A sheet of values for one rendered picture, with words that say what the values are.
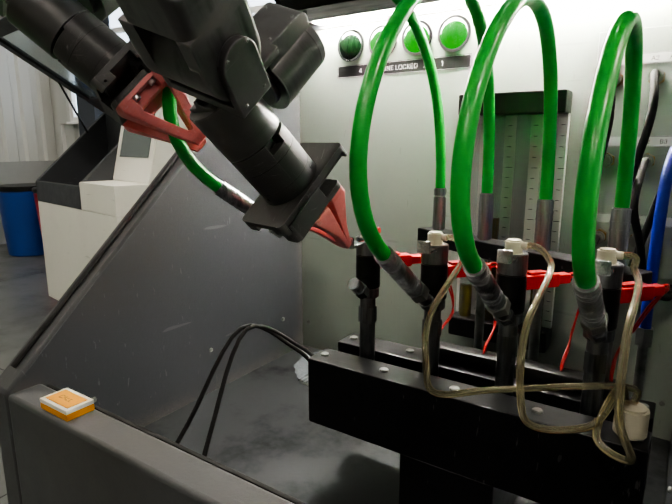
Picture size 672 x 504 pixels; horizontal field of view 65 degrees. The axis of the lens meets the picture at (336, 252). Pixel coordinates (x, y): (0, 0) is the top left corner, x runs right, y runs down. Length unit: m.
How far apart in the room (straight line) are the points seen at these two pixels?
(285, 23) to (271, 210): 0.16
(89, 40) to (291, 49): 0.20
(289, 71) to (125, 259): 0.38
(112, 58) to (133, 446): 0.35
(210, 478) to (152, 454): 0.07
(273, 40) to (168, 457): 0.37
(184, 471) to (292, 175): 0.27
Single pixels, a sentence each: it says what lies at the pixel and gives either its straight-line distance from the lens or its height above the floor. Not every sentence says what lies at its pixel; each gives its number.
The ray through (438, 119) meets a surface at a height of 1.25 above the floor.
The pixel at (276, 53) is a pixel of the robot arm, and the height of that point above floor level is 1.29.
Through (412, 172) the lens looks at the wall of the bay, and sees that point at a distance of 0.87.
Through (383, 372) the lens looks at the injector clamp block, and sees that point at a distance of 0.58.
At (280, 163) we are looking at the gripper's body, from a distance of 0.46.
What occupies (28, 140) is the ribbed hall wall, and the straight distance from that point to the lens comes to 7.87.
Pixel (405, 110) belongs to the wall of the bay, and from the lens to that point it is 0.88.
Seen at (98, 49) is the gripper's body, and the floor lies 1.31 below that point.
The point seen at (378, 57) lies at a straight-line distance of 0.43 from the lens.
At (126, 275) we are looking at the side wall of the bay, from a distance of 0.75.
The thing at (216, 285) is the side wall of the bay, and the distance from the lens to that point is 0.85.
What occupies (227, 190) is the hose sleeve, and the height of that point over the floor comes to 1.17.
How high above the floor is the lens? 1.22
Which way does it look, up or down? 12 degrees down
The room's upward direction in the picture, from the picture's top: straight up
